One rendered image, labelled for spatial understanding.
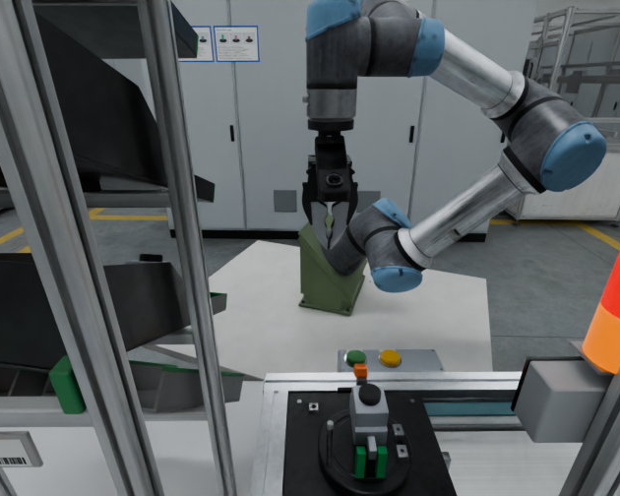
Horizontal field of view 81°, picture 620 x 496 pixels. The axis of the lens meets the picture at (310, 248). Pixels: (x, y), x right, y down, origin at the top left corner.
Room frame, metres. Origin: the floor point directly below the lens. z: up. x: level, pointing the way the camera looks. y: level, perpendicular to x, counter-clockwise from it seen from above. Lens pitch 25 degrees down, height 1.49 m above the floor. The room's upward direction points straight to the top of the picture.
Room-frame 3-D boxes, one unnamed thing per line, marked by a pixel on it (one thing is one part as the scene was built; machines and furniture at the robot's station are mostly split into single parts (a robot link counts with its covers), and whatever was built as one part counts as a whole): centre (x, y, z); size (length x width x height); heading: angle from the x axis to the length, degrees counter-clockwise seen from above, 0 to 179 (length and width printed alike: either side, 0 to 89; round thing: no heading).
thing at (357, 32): (0.59, -0.04, 1.53); 0.09 x 0.08 x 0.11; 97
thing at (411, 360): (0.58, -0.17, 0.93); 0.21 x 0.07 x 0.06; 90
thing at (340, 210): (0.59, -0.05, 1.26); 0.06 x 0.03 x 0.09; 0
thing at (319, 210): (0.59, -0.02, 1.26); 0.06 x 0.03 x 0.09; 0
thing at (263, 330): (0.94, -0.06, 0.84); 0.90 x 0.70 x 0.03; 68
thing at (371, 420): (0.36, -0.08, 1.07); 0.08 x 0.04 x 0.07; 1
